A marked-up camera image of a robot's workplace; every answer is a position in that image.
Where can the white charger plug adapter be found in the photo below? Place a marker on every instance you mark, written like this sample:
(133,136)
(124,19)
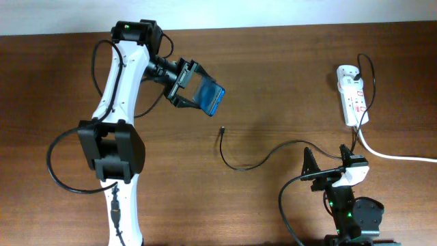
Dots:
(350,83)

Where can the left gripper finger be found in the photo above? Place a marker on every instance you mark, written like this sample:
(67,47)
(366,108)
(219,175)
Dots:
(198,69)
(182,102)

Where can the blue screen smartphone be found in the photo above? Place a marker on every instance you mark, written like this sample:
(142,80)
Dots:
(208,96)

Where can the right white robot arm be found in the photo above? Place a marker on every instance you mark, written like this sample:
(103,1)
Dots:
(356,219)

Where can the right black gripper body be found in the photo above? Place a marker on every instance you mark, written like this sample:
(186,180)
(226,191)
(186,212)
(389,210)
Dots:
(325,183)

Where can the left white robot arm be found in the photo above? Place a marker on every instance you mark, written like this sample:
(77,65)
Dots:
(113,148)

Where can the white power strip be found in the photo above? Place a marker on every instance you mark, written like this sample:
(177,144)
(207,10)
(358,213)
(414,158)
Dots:
(352,100)

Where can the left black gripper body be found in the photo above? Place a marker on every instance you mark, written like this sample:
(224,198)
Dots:
(183,75)

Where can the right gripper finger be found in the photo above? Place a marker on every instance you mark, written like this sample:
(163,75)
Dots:
(310,167)
(345,155)

